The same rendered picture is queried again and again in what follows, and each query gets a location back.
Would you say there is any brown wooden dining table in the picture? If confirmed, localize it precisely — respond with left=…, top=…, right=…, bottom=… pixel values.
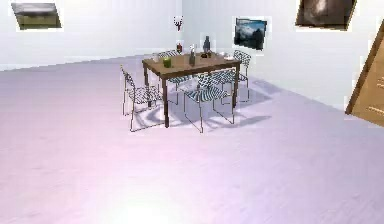
left=141, top=51, right=242, bottom=129

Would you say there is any dark grey statue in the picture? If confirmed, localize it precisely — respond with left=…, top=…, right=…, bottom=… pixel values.
left=202, top=35, right=212, bottom=54

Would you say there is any red vase with twigs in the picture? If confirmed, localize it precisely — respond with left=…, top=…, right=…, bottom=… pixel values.
left=173, top=15, right=185, bottom=55

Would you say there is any blue mountain landscape picture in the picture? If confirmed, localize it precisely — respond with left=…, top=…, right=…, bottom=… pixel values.
left=233, top=17, right=268, bottom=52

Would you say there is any dark brown framed picture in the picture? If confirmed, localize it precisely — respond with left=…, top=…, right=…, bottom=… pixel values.
left=295, top=0, right=358, bottom=31

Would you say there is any brown wooden door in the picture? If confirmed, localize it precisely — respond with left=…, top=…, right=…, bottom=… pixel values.
left=345, top=19, right=384, bottom=128

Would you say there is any grey and olive landscape picture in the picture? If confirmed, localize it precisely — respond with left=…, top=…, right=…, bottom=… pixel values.
left=11, top=2, right=63, bottom=31

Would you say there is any metal wire mesh chair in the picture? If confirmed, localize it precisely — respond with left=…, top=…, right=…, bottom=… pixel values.
left=213, top=49, right=252, bottom=105
left=156, top=49, right=194, bottom=106
left=182, top=72, right=236, bottom=134
left=119, top=64, right=164, bottom=133

